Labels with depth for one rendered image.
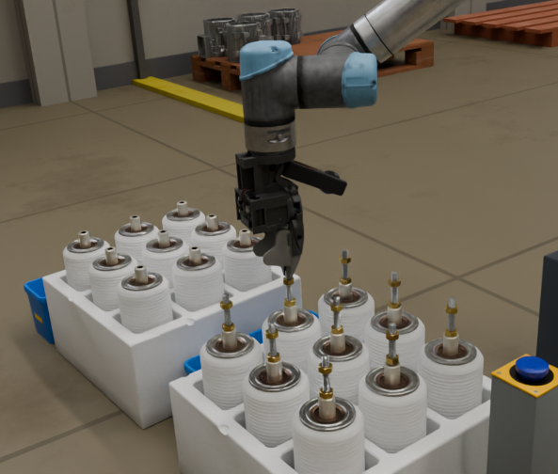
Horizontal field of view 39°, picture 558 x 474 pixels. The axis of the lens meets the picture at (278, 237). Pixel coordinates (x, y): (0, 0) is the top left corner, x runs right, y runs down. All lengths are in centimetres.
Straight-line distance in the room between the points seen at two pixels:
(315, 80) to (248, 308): 58
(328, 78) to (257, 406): 47
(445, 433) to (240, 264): 58
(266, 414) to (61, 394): 63
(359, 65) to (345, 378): 45
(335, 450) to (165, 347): 51
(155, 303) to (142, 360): 10
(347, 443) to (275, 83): 49
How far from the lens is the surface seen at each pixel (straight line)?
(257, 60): 111
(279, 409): 113
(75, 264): 165
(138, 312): 146
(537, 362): 106
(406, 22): 122
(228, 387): 123
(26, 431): 159
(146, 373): 147
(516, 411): 106
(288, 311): 128
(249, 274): 157
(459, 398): 120
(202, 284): 150
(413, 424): 114
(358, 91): 111
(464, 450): 120
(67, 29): 423
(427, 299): 190
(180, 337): 148
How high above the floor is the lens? 88
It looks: 23 degrees down
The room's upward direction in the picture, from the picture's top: 4 degrees counter-clockwise
